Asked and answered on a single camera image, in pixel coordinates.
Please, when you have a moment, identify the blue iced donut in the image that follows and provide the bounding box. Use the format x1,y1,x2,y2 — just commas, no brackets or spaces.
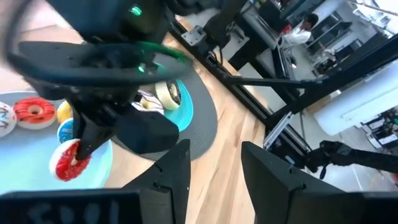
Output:
57,117,75,144

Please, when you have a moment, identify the red sprinkled donut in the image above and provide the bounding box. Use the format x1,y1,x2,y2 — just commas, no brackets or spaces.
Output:
49,138,92,182

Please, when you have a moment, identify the yellow iced donut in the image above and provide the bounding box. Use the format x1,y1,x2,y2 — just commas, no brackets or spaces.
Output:
57,100,74,124

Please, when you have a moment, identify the silver metal bracket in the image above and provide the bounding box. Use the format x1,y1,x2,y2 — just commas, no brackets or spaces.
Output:
181,25,208,47

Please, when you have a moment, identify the white background table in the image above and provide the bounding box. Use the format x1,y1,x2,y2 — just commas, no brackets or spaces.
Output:
313,60,398,137

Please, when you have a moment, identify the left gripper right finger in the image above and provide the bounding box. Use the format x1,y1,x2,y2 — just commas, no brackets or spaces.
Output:
241,141,341,224

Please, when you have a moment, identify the black table frame rail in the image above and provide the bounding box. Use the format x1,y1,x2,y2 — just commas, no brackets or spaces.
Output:
167,15,274,128

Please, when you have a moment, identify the white chocolate drizzled donut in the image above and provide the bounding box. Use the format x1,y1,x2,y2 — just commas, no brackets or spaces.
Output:
132,90,165,115

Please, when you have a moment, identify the white sprinkled chocolate-striped donut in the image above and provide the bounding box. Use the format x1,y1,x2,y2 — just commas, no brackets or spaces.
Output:
0,101,17,138

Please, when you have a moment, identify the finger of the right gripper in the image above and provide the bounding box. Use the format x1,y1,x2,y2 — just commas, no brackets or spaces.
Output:
90,122,111,157
73,114,93,161

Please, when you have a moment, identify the grey round woven placemat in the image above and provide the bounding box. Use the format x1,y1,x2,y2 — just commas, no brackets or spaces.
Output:
111,68,219,162

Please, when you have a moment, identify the black frame bar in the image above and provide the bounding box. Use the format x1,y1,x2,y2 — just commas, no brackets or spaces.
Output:
222,75,315,89

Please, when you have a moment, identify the light blue plate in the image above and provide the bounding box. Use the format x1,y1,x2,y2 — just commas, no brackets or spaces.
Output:
0,90,114,196

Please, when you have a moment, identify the silver aluminium extrusion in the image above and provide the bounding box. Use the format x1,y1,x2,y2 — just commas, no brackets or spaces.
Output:
263,111,294,151

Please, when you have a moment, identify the orange-red black-striped donut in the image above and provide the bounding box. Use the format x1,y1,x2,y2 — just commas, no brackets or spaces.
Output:
12,96,57,131

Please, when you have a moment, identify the chocolate iced donut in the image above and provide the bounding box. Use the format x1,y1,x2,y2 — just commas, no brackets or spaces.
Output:
154,80,182,111

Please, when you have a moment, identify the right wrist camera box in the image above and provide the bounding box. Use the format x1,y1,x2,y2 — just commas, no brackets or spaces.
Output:
112,108,180,156

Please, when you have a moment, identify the metal shelf rack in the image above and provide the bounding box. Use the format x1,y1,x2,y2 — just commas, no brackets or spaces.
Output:
304,20,354,50

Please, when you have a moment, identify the black frame post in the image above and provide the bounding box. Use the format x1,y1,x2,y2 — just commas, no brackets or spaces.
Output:
266,32,398,127

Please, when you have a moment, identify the person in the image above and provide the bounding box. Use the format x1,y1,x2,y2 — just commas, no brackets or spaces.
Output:
280,13,320,48

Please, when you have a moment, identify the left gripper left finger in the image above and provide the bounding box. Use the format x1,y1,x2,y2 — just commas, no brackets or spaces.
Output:
122,138,192,224

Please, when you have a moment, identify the teal plate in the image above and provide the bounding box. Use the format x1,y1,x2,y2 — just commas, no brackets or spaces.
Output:
136,79,195,133

